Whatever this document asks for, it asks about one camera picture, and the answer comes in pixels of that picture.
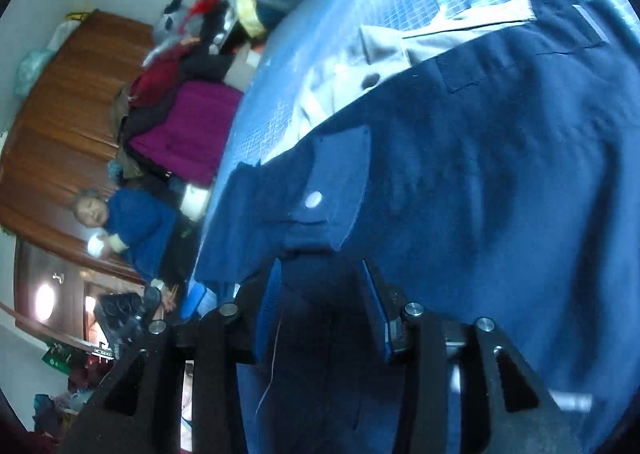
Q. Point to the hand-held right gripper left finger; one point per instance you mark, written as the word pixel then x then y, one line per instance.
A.
pixel 268 324

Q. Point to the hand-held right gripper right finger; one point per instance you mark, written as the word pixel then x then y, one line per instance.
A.
pixel 374 299

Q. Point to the navy blue pants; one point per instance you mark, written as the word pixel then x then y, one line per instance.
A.
pixel 450 159

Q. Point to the pile of dark clothes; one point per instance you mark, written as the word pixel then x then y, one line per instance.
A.
pixel 202 65

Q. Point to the magenta padded garment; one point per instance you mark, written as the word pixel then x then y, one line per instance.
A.
pixel 190 134

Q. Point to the white cardboard box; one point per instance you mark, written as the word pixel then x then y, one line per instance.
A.
pixel 240 71

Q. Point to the wooden wardrobe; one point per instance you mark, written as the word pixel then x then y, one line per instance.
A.
pixel 65 109

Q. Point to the yellow cloth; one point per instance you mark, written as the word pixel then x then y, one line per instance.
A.
pixel 247 9

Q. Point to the grey plush toy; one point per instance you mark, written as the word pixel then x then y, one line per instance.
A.
pixel 170 24

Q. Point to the pale green plastic bag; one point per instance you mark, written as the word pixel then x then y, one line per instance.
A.
pixel 32 71

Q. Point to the white plastic bag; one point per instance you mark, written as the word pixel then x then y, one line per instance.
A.
pixel 62 34

